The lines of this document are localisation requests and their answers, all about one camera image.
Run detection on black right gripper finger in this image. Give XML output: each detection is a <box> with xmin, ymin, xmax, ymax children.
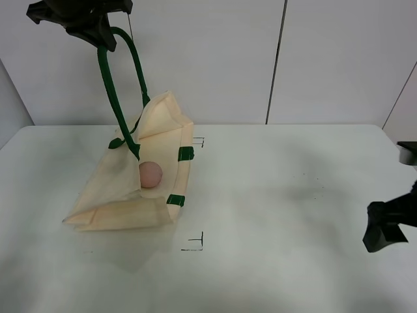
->
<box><xmin>362</xmin><ymin>201</ymin><xmax>409</xmax><ymax>252</ymax></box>

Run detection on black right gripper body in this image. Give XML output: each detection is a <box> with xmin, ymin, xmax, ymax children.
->
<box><xmin>384</xmin><ymin>183</ymin><xmax>416</xmax><ymax>226</ymax></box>

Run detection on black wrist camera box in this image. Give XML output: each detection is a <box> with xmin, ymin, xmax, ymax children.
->
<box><xmin>397</xmin><ymin>142</ymin><xmax>417</xmax><ymax>166</ymax></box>

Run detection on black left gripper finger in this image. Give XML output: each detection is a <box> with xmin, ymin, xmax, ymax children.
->
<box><xmin>66</xmin><ymin>15</ymin><xmax>117</xmax><ymax>52</ymax></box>

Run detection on pink peach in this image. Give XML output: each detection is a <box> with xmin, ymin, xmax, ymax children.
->
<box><xmin>139</xmin><ymin>162</ymin><xmax>163</xmax><ymax>188</ymax></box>

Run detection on white linen bag green handles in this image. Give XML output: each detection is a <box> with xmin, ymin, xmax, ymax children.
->
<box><xmin>63</xmin><ymin>27</ymin><xmax>195</xmax><ymax>231</ymax></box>

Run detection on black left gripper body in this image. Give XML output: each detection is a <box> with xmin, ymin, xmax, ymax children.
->
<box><xmin>26</xmin><ymin>0</ymin><xmax>133</xmax><ymax>30</ymax></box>

